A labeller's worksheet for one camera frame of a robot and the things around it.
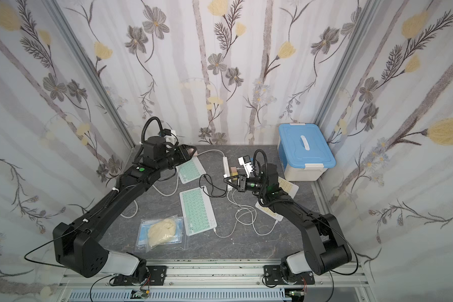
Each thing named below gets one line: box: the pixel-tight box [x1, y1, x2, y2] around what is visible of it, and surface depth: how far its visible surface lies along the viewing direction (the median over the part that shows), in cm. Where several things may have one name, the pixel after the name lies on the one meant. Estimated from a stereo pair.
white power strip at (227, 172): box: [222, 156, 234, 191], surface depth 106 cm
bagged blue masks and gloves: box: [135, 213, 186, 253], surface depth 84 cm
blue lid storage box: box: [277, 123, 336, 182], surface depth 98 cm
